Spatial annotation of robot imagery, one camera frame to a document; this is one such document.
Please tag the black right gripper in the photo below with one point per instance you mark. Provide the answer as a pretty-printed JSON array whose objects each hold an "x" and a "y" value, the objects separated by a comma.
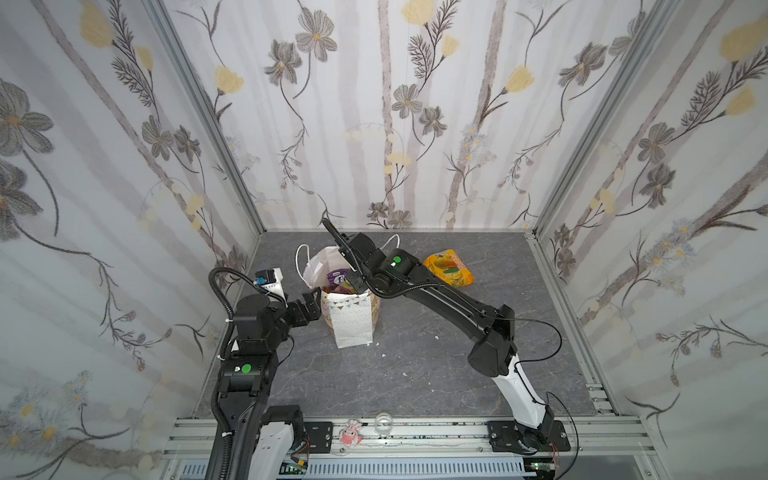
[{"x": 358, "y": 281}]

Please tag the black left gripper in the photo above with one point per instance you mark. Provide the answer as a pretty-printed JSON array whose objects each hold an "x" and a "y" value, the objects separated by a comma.
[{"x": 312, "y": 309}]

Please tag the purple snack pack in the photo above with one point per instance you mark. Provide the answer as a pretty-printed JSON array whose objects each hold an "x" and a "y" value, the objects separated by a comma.
[{"x": 339, "y": 283}]

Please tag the white cartoon paper bag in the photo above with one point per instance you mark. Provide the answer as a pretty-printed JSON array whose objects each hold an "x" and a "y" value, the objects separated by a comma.
[{"x": 351, "y": 318}]

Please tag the yellow mango snack bag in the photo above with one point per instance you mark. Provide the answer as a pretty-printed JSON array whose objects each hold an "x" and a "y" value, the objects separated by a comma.
[{"x": 448, "y": 267}]

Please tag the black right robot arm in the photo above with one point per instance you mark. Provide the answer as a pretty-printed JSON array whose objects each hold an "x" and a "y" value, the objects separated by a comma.
[{"x": 398, "y": 273}]

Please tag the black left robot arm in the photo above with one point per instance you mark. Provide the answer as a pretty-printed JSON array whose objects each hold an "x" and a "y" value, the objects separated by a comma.
[{"x": 253, "y": 439}]

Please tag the pink toy figure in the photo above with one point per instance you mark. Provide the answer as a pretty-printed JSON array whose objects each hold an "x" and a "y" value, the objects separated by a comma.
[{"x": 350, "y": 435}]

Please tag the clear plastic ball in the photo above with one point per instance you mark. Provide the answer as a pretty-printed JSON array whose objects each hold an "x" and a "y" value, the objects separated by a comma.
[{"x": 383, "y": 424}]

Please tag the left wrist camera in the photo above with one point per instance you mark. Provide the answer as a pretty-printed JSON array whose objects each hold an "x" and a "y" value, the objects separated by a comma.
[{"x": 270, "y": 280}]

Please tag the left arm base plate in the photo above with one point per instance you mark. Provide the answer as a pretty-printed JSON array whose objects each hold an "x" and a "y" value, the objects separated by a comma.
[{"x": 316, "y": 439}]

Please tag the white vented cable duct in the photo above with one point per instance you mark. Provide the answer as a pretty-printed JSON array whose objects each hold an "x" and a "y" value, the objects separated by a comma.
[{"x": 408, "y": 468}]

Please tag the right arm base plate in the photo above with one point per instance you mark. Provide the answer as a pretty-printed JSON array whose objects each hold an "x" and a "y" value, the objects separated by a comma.
[{"x": 513, "y": 437}]

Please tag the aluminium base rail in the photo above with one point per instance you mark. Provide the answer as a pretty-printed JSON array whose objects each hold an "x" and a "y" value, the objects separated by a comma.
[{"x": 603, "y": 435}]

